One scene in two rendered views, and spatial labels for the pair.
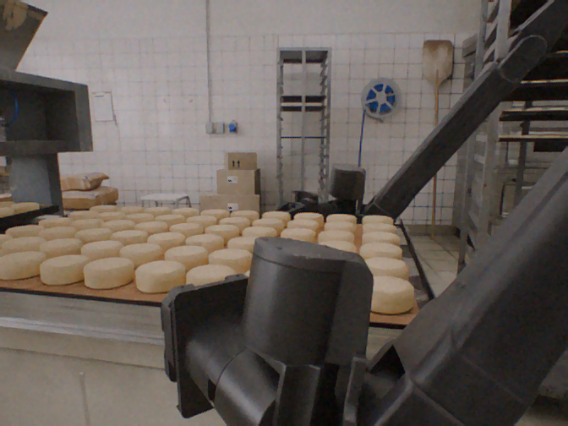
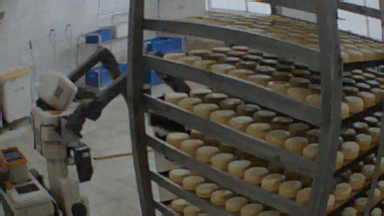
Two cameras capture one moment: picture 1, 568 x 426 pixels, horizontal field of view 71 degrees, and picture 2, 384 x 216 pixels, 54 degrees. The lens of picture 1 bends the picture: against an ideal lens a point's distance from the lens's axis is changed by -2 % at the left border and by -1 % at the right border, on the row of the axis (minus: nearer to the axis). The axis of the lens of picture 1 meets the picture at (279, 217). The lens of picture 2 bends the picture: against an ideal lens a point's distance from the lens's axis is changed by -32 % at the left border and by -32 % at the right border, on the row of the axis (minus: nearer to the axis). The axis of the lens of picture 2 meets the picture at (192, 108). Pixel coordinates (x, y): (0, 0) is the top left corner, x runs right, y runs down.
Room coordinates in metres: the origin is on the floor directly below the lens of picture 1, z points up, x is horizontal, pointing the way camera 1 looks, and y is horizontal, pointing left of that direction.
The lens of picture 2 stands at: (2.05, -1.98, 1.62)
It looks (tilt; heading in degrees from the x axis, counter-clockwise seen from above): 16 degrees down; 128
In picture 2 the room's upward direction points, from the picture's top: 2 degrees counter-clockwise
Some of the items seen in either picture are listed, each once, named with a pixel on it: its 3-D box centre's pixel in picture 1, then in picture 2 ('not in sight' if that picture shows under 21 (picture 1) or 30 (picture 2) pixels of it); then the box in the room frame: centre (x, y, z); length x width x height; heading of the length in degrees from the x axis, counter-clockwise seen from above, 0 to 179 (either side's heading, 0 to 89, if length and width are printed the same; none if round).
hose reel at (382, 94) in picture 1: (379, 132); not in sight; (4.29, -1.04, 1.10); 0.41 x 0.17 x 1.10; 86
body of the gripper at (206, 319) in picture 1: (229, 358); not in sight; (0.26, 0.04, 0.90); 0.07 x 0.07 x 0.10; 33
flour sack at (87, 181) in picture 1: (67, 181); not in sight; (4.01, 2.15, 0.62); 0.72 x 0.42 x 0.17; 92
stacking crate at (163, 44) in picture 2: not in sight; (157, 46); (-2.76, 3.45, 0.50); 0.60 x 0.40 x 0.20; 88
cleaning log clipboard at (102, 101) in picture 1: (103, 108); not in sight; (4.59, 1.96, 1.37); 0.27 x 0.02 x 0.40; 86
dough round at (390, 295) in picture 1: (385, 293); not in sight; (0.35, -0.10, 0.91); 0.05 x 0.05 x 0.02
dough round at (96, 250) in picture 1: (102, 253); not in sight; (0.48, 0.22, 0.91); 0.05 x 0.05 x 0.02
